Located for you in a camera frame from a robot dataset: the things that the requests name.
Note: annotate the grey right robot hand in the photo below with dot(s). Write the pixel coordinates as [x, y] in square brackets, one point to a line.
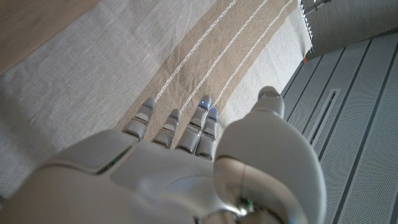
[171, 180]

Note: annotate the beige striped curtain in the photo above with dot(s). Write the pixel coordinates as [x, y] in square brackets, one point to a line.
[109, 62]

